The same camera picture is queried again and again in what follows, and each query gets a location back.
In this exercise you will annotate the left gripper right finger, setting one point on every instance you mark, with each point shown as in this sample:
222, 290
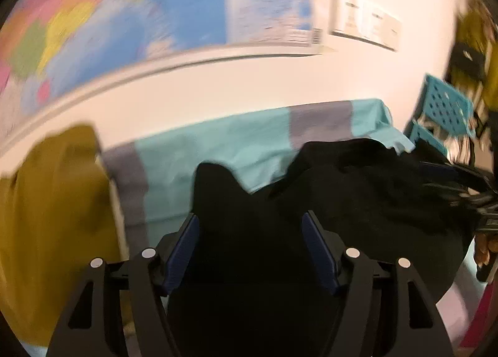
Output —
381, 309

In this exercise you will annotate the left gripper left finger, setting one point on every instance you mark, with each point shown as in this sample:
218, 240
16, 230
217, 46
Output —
93, 323

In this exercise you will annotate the black coat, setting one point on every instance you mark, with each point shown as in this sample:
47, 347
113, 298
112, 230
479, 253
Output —
251, 288

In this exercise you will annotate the hanging mustard yellow clothes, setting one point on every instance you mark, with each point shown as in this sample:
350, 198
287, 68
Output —
472, 67

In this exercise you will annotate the person's right hand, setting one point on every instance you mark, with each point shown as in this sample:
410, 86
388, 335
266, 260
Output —
485, 244

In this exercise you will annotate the teal plastic storage rack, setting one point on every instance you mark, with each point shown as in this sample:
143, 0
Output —
442, 119

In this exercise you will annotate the teal grey patterned bedsheet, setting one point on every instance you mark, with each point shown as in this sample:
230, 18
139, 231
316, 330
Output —
151, 178

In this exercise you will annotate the mustard yellow folded garment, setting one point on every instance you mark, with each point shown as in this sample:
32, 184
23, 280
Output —
56, 216

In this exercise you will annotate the middle white wall socket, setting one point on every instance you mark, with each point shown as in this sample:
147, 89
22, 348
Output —
383, 29

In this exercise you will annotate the white wall socket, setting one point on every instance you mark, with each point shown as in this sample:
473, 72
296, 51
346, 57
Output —
349, 18
383, 29

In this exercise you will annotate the left white wall socket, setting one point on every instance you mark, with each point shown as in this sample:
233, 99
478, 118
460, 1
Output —
349, 18

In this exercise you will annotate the colourful wall map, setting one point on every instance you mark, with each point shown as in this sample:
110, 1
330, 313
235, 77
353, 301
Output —
49, 48

